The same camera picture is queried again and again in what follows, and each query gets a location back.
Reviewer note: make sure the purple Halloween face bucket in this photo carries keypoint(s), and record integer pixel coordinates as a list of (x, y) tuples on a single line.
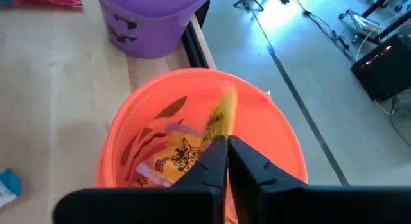
[(154, 38)]

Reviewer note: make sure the black aluminium table frame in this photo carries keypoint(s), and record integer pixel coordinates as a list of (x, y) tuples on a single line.
[(192, 47)]

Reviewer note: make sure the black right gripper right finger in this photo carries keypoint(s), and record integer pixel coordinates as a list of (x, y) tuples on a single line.
[(250, 176)]

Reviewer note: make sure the black computer case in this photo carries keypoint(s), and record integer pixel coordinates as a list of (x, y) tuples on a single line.
[(385, 73)]

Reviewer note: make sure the black desk legs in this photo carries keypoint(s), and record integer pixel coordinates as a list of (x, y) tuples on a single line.
[(379, 4)]

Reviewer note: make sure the metal stand base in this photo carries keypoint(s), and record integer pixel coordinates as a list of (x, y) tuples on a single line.
[(363, 23)]

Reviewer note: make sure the yellow Sour Patch candy bag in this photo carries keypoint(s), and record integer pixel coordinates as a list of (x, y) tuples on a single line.
[(173, 160), (221, 118)]

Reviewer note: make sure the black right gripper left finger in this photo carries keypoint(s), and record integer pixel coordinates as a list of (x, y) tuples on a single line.
[(212, 166)]

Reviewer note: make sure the orange pumpkin face bucket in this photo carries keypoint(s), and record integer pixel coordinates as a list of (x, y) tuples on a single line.
[(263, 121)]

